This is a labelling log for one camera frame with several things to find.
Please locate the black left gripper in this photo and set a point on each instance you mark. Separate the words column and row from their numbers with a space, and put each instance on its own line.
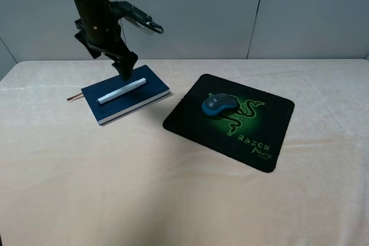
column 143, row 21

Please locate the dark blue hardcover notebook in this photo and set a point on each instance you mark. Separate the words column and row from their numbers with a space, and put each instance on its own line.
column 153, row 90

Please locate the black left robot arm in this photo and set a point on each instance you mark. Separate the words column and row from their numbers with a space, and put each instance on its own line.
column 100, row 33

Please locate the white marker pen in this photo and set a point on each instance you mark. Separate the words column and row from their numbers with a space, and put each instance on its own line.
column 123, row 90

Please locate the black green Razer mousepad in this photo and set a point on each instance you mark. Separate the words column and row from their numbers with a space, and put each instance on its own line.
column 252, row 135

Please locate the black teal wireless mouse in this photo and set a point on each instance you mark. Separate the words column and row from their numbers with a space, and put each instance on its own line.
column 217, row 104

